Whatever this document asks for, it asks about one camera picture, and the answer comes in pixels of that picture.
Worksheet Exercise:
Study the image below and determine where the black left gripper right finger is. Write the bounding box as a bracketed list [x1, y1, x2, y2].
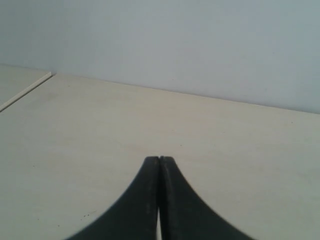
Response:
[158, 156, 252, 240]

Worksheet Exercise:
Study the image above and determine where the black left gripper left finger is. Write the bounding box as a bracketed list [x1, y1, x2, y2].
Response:
[69, 156, 160, 240]

